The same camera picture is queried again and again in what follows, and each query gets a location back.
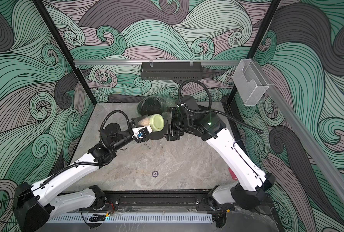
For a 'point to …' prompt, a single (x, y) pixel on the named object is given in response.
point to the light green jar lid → (156, 122)
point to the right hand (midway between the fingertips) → (157, 121)
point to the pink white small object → (233, 175)
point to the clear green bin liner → (154, 105)
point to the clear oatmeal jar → (145, 122)
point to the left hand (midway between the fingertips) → (148, 118)
